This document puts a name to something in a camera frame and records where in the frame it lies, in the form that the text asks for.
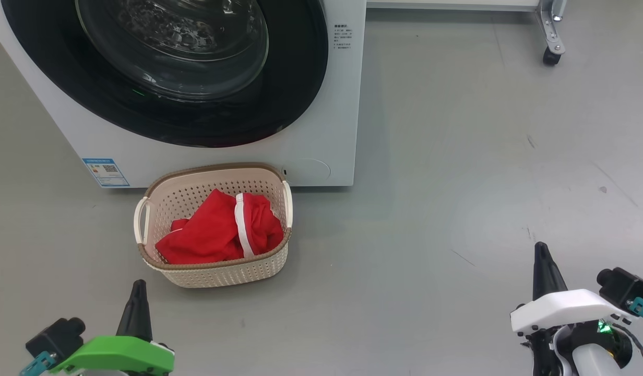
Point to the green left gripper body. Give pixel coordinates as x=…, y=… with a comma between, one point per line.
x=118, y=352

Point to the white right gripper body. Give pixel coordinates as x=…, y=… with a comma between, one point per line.
x=567, y=308

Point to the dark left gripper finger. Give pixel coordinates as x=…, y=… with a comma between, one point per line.
x=128, y=318
x=143, y=318

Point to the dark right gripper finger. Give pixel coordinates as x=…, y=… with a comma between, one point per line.
x=554, y=279
x=539, y=277

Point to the red garment white trim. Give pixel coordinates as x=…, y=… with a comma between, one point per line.
x=206, y=235

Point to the black-rimmed glass washer door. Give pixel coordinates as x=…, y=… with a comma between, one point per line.
x=280, y=94

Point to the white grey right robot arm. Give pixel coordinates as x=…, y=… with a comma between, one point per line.
x=587, y=360

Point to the cream perforated laundry basket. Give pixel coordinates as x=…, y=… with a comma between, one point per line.
x=222, y=274

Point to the white front-load washing machine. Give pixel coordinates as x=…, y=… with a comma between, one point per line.
x=337, y=104

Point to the blue energy label sticker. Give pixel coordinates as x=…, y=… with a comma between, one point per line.
x=106, y=172

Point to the black caster wheel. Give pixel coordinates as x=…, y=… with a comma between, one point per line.
x=551, y=56

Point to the grey metal partition leg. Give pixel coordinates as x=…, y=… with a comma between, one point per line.
x=550, y=28

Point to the white partition panel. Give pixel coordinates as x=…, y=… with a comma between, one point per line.
x=457, y=3

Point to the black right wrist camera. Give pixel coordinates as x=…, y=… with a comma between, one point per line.
x=621, y=287

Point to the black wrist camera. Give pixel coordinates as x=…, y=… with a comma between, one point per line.
x=621, y=287
x=52, y=339

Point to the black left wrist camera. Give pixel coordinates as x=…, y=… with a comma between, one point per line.
x=52, y=339

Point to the teal left camera connector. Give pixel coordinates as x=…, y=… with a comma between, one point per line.
x=37, y=363

